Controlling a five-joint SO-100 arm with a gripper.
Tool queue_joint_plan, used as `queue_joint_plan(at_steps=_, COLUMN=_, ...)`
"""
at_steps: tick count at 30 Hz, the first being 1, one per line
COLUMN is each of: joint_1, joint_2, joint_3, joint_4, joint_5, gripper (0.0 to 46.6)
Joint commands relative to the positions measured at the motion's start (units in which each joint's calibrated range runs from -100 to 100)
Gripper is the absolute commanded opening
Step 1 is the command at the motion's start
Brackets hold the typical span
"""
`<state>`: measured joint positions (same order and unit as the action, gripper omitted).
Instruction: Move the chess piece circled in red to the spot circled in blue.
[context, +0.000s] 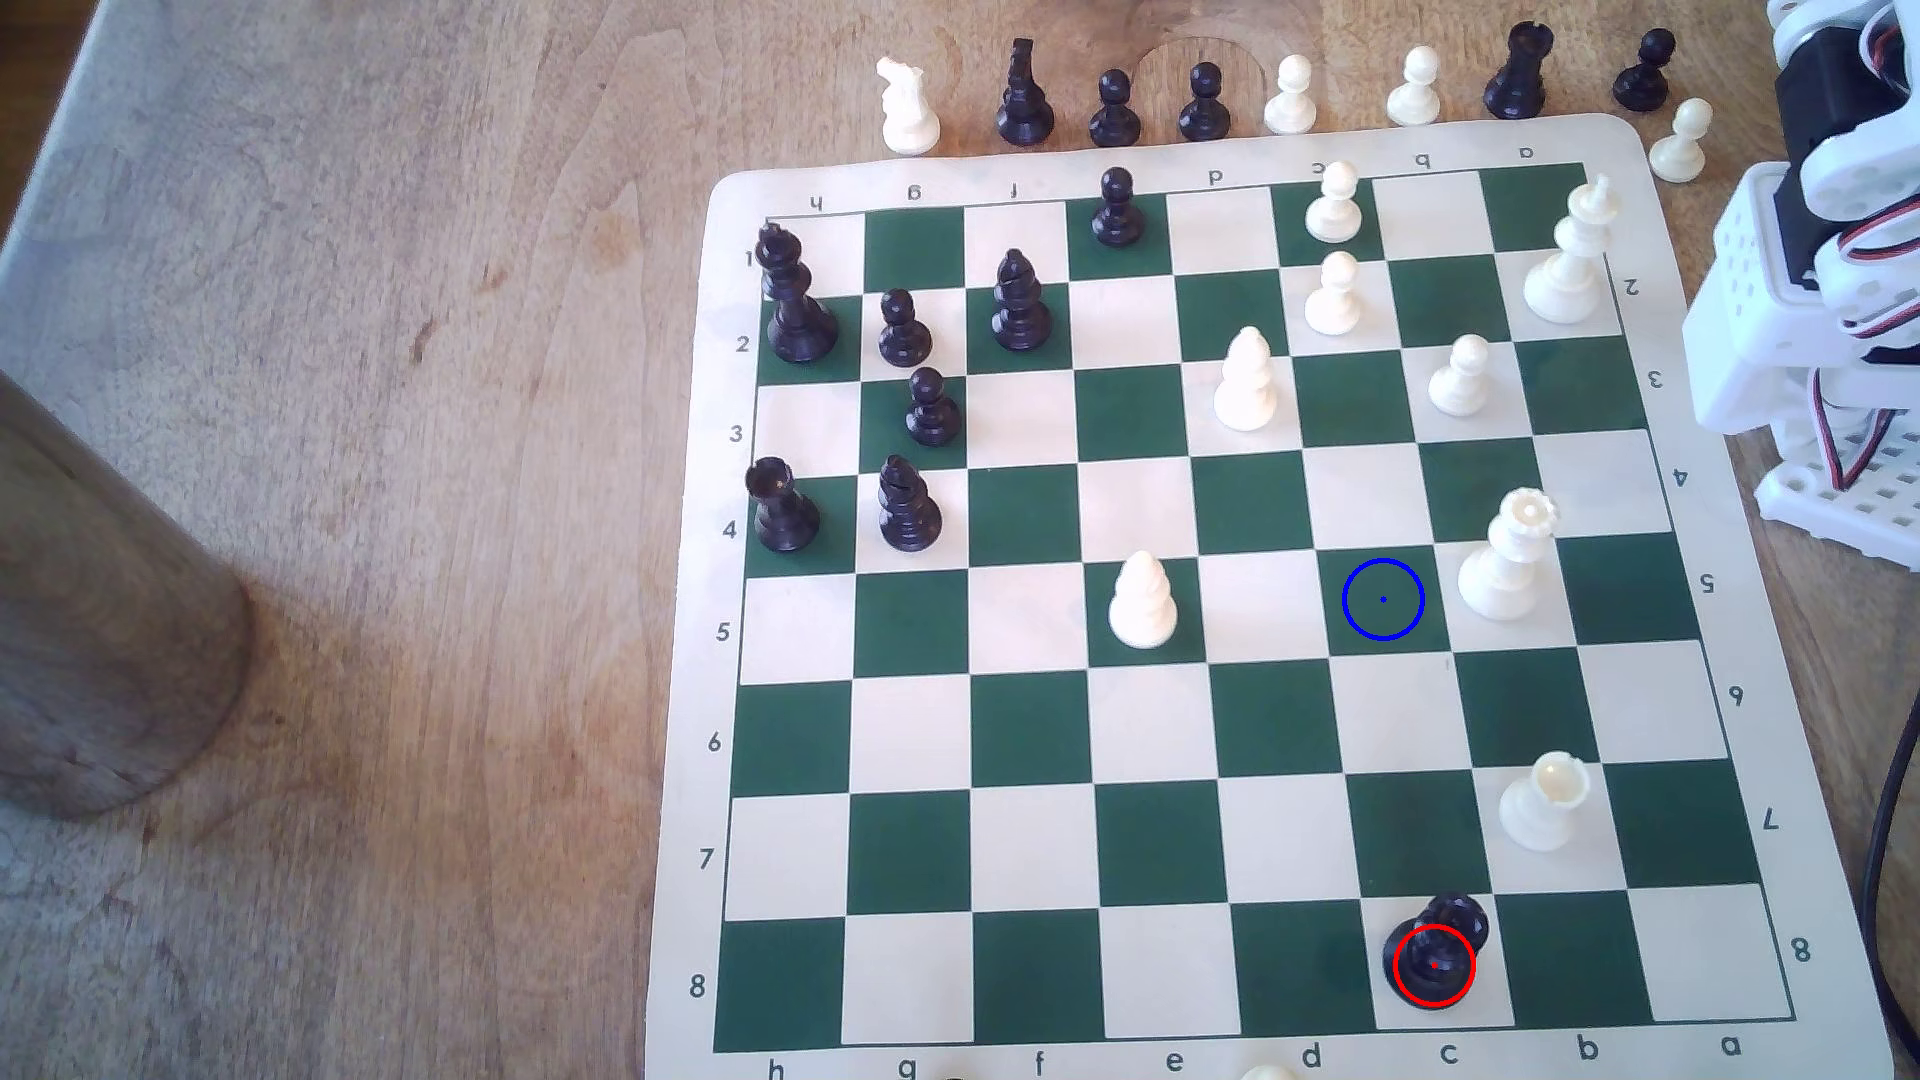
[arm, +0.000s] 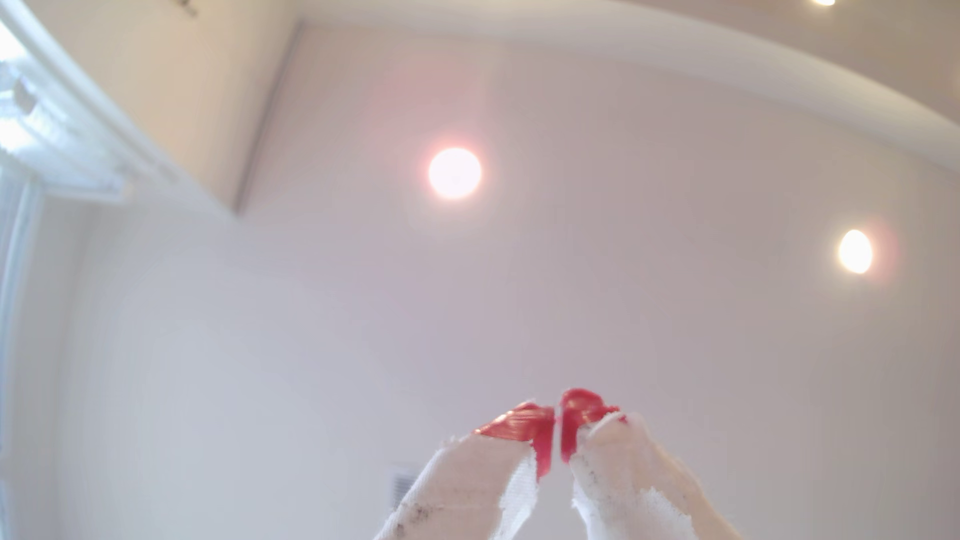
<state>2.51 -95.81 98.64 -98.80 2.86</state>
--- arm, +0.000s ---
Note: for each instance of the white window frame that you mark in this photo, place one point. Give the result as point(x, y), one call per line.
point(60, 135)

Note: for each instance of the grey air vent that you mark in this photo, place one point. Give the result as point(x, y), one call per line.
point(403, 487)

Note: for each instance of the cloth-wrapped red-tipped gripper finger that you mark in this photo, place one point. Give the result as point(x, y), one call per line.
point(465, 487)
point(630, 480)

